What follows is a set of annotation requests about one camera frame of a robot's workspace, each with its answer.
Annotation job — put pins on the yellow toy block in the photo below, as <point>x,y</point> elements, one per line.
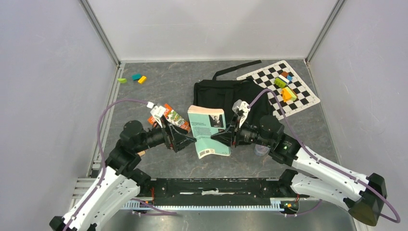
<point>142,80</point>

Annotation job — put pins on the green white block stack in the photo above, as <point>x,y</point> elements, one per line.
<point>281,82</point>

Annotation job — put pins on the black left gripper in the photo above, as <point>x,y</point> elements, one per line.
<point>173,136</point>

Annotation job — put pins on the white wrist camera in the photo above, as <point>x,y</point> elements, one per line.
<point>157,112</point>
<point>241,108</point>

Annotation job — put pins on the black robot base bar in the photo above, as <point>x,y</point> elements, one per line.
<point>214,191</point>

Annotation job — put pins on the aluminium frame rail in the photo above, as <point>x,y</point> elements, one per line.
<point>102,121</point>

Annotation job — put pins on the teal toy block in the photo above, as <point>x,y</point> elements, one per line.
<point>136,77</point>

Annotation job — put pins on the teal paperback book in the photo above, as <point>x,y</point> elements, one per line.
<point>204,123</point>

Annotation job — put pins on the orange green block stack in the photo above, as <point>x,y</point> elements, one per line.
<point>288,94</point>

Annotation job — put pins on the green half-round block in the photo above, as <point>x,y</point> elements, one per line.
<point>122,80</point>

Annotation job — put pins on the brown blue block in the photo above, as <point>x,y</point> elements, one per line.
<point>287,76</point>

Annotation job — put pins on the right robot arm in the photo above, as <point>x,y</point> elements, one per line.
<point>311,174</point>

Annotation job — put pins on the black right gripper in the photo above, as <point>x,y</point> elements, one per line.
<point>225,136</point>

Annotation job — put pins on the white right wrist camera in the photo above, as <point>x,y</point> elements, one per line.
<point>241,108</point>

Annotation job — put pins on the black white chessboard mat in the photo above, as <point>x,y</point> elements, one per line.
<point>265,77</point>

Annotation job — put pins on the black student backpack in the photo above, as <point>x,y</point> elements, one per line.
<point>222,94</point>

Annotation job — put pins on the orange treehouse book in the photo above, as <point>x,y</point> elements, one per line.
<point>170,116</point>

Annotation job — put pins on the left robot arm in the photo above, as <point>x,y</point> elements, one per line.
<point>120,180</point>

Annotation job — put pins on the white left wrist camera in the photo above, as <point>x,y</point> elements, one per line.
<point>157,112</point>

